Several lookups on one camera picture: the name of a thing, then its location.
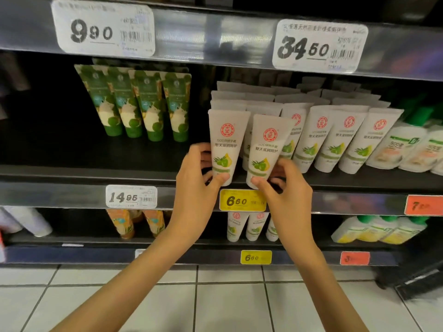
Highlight yellow-white bottle with green cap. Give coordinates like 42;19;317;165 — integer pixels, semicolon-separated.
331;216;376;244
380;216;430;245
356;216;399;243

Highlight large white price label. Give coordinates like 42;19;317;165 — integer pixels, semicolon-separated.
51;0;156;58
272;19;369;74

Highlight person's left hand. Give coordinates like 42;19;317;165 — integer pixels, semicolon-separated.
174;143;231;243

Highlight black shelf base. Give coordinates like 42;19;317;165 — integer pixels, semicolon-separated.
375;252;443;302

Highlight grey metal shelf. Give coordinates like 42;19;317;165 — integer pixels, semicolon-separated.
0;0;443;82
0;114;443;217
0;231;400;267

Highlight white olive hand cream tube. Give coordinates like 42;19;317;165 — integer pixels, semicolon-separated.
246;114;297;190
208;109;251;187

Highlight orange print tube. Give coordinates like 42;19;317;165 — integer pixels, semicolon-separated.
142;210;166;238
106;209;135;239

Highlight person's right hand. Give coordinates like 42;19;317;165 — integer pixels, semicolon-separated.
251;158;314;250

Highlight yellow price label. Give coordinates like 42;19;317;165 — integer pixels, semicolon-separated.
219;189;267;213
240;250;273;265

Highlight small white olive tube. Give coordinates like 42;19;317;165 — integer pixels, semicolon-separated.
246;212;270;242
227;211;250;243
265;218;279;242

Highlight person's right forearm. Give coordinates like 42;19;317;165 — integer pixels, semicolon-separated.
280;235;369;332

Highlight small white price label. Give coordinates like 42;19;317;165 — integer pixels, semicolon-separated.
105;184;158;209

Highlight rows of white cream tubes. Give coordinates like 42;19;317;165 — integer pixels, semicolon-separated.
210;77;404;175

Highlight green milk print tube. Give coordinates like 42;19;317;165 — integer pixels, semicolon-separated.
159;71;192;143
74;64;124;137
105;67;143;139
128;69;164;142

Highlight person's left forearm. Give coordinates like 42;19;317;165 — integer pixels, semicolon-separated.
50;223;201;332

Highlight plain white tube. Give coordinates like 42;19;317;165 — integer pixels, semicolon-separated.
3;206;53;237
0;209;23;234

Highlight red price label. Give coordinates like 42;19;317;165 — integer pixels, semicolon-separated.
340;251;371;267
404;194;443;217

